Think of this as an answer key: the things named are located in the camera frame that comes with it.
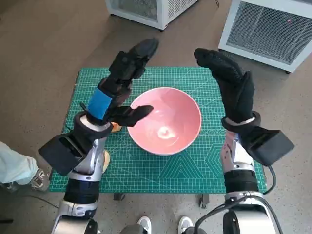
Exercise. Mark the person's shoe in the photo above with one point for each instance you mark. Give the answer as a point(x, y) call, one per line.
point(40, 180)

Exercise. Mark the orange striped toy bread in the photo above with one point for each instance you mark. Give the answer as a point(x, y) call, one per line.
point(116, 127)

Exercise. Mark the black table leg bracket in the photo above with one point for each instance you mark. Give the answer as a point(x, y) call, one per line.
point(119, 197)
point(204, 201)

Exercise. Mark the green cutting mat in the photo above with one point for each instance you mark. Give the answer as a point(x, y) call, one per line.
point(146, 173)

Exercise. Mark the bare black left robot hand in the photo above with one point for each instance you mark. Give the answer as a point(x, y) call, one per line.
point(122, 70)

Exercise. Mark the white shoe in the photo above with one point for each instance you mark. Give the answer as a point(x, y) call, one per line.
point(144, 224)
point(185, 224)

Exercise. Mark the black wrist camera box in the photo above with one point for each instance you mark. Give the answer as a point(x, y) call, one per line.
point(270, 146)
point(58, 153)

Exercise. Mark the white mesh cabinet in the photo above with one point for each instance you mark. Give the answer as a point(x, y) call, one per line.
point(265, 31)
point(151, 12)

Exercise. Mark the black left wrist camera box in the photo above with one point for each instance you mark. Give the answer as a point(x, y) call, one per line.
point(58, 153)

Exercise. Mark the person's leg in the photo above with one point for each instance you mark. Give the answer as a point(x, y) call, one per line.
point(14, 163)

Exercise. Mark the pale round toy bread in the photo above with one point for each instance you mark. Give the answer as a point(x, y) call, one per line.
point(107, 159)

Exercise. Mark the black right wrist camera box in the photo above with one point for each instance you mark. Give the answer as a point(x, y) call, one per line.
point(270, 146)

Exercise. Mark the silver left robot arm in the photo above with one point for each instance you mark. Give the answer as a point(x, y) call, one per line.
point(81, 190)

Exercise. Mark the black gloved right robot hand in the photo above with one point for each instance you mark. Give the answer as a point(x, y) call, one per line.
point(234, 90)

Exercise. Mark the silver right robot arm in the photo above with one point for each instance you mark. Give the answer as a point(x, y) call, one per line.
point(241, 185)

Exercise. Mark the pink bowl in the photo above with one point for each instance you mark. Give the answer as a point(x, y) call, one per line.
point(175, 109)

